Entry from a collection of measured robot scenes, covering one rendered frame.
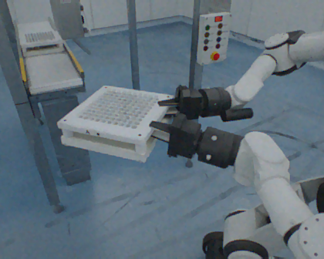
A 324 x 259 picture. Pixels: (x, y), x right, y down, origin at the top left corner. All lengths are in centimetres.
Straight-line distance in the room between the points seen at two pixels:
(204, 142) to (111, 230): 123
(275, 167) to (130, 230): 128
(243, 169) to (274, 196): 12
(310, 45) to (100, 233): 143
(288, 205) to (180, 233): 124
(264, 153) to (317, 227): 19
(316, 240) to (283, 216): 8
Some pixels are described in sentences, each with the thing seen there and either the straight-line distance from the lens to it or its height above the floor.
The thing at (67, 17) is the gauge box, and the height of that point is 114.
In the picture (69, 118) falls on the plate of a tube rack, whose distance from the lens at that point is 77.
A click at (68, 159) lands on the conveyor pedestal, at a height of 24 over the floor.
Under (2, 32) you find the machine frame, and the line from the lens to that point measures 134.
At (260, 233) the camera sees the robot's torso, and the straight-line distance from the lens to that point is 95.
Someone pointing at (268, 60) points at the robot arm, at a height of 110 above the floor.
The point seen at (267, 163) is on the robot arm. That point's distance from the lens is 59.
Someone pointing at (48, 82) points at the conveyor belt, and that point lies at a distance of 152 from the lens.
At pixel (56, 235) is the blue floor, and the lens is 184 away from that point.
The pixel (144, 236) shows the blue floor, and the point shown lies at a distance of 173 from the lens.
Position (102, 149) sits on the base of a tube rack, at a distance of 72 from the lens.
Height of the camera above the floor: 143
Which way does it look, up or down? 35 degrees down
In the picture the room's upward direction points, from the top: straight up
